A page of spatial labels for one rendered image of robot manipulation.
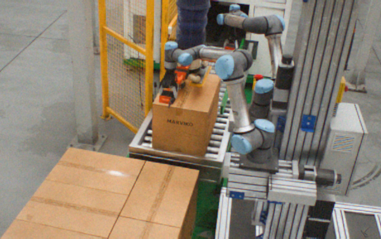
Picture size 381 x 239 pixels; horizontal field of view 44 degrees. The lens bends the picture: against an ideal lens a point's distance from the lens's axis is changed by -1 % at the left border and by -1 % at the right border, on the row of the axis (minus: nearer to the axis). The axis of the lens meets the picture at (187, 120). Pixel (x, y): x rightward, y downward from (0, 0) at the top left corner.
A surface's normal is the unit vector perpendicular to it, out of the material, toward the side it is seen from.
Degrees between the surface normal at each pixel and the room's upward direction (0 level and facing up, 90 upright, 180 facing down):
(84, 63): 90
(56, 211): 0
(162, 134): 90
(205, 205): 0
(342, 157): 90
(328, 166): 90
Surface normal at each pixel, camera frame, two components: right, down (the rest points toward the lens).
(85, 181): 0.05, -0.85
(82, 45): -0.22, 0.51
